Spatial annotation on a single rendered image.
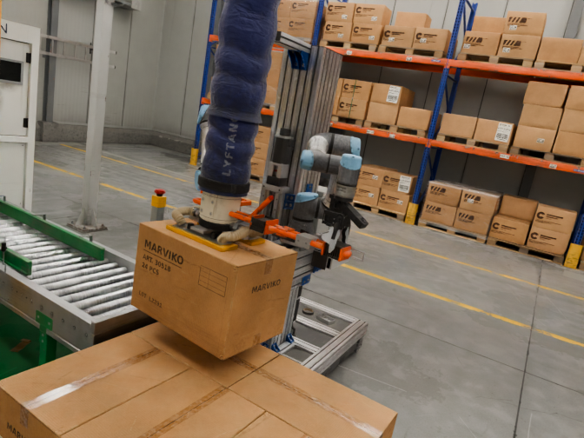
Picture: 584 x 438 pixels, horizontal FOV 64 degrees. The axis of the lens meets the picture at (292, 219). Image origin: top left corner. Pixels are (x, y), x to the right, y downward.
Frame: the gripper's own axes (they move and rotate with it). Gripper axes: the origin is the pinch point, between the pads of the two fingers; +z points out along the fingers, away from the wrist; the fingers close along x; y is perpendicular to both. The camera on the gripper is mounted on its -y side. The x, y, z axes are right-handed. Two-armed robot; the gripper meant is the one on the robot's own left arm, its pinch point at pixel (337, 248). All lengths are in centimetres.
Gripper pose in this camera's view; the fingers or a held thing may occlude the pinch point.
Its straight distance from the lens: 176.6
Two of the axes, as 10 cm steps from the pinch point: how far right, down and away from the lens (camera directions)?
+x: -5.6, 0.9, -8.2
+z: -1.8, 9.6, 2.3
